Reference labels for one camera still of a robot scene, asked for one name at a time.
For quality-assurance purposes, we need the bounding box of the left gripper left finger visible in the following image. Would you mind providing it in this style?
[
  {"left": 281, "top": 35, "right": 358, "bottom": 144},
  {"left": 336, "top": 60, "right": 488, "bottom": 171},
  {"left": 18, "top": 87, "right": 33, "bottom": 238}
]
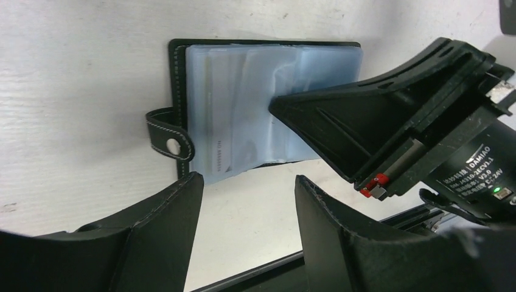
[{"left": 1, "top": 172, "right": 204, "bottom": 291}]

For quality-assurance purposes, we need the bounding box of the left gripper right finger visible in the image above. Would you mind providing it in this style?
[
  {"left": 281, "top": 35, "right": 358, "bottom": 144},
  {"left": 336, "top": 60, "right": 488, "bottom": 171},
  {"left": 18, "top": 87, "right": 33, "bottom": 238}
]
[{"left": 295, "top": 175, "right": 515, "bottom": 291}]

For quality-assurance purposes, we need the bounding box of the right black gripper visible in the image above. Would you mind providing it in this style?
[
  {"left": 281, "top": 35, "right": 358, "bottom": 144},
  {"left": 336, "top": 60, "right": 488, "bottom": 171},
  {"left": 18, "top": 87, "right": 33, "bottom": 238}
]
[{"left": 269, "top": 38, "right": 515, "bottom": 224}]

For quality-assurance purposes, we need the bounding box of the black leather card holder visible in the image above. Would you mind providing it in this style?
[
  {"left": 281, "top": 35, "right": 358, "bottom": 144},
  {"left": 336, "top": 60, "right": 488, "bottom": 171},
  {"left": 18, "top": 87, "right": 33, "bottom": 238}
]
[{"left": 145, "top": 38, "right": 363, "bottom": 184}]

